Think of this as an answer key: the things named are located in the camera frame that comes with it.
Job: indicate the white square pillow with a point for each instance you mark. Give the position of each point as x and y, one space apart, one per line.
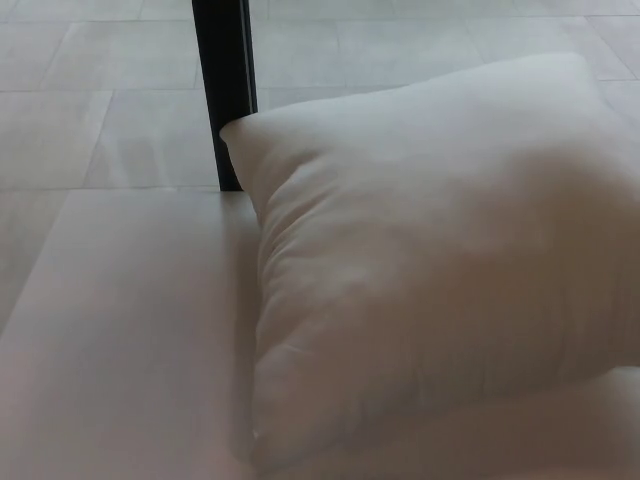
425 250

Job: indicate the black metal post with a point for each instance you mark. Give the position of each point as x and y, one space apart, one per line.
222 75

